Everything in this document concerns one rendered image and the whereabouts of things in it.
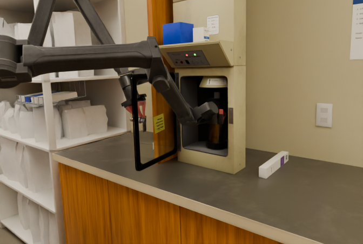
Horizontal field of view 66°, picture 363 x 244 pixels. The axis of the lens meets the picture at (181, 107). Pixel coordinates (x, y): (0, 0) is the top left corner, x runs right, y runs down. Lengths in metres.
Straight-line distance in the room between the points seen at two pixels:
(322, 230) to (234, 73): 0.64
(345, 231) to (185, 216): 0.54
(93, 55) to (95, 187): 0.94
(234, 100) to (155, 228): 0.64
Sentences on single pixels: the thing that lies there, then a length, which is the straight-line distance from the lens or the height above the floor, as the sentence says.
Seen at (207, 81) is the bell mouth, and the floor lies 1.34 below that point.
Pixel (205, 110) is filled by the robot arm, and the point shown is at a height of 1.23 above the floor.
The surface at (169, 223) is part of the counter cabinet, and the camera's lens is 1.23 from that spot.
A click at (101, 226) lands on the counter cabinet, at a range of 1.63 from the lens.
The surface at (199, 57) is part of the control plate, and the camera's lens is 1.21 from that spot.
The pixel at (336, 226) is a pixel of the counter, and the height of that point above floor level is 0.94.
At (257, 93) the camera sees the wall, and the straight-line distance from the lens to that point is 1.63.
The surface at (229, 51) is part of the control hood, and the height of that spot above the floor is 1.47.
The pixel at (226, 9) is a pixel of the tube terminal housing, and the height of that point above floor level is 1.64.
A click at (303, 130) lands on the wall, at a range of 1.58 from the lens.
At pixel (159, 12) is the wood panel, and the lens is 1.41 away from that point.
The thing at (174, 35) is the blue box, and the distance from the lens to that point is 1.24.
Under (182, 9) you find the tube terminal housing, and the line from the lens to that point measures 1.37.
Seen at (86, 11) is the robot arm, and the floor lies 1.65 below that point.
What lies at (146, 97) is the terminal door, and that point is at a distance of 1.19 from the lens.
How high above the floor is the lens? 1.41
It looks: 8 degrees down
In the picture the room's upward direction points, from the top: 2 degrees counter-clockwise
